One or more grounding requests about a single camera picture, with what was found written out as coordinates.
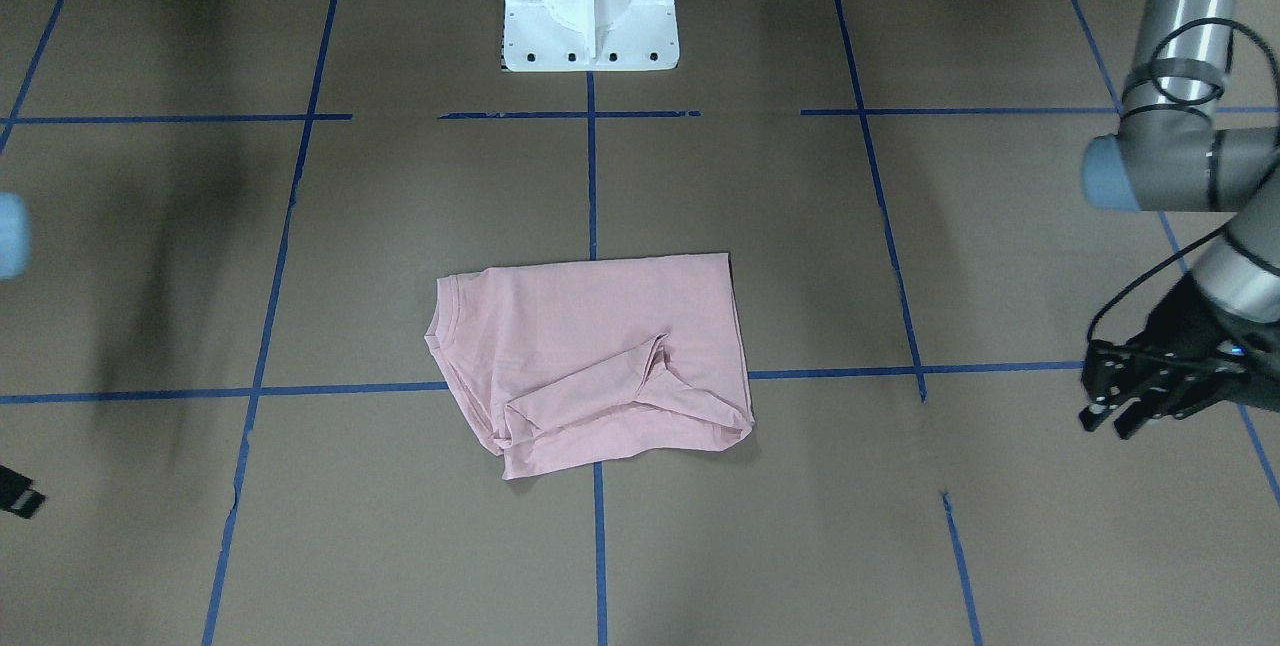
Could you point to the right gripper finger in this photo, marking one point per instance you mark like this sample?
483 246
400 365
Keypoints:
19 496

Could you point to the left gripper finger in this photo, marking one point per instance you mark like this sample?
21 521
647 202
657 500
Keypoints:
1108 390
1154 404

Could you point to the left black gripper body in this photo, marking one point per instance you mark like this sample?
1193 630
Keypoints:
1192 318

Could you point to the pink printed t-shirt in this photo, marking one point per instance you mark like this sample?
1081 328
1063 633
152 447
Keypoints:
568 364

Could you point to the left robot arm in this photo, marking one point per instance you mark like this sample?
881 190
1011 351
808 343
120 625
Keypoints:
1168 155

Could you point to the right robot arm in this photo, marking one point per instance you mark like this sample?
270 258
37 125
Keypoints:
14 237

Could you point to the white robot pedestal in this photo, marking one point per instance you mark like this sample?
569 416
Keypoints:
555 36

